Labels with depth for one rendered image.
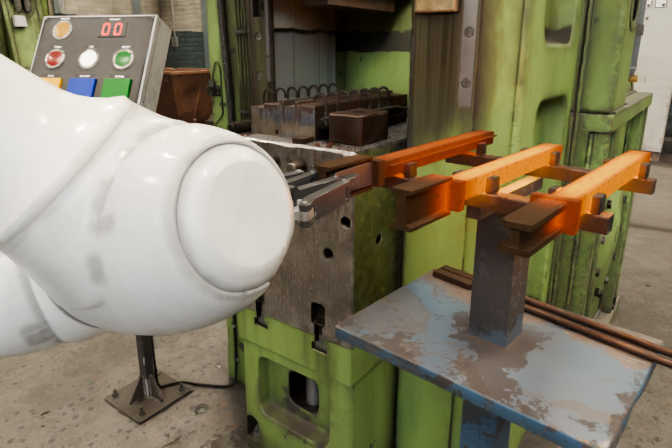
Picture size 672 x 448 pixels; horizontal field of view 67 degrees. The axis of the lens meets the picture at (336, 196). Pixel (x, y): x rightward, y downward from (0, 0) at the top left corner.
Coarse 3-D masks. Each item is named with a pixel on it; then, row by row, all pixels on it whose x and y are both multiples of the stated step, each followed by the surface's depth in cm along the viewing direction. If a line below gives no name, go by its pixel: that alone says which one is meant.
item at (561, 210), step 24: (600, 168) 65; (624, 168) 65; (576, 192) 54; (600, 192) 57; (528, 216) 45; (552, 216) 46; (576, 216) 49; (504, 240) 46; (528, 240) 45; (552, 240) 48
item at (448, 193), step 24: (552, 144) 82; (480, 168) 65; (504, 168) 66; (528, 168) 72; (408, 192) 51; (432, 192) 55; (456, 192) 56; (480, 192) 62; (408, 216) 52; (432, 216) 55
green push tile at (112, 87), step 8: (104, 80) 129; (112, 80) 128; (120, 80) 128; (128, 80) 127; (104, 88) 128; (112, 88) 128; (120, 88) 127; (128, 88) 127; (104, 96) 128; (112, 96) 127; (128, 96) 127
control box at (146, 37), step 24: (48, 24) 137; (72, 24) 136; (96, 24) 135; (120, 24) 133; (144, 24) 132; (48, 48) 135; (72, 48) 134; (96, 48) 133; (120, 48) 131; (144, 48) 130; (48, 72) 133; (72, 72) 132; (96, 72) 131; (120, 72) 129; (144, 72) 128; (96, 96) 129; (144, 96) 128
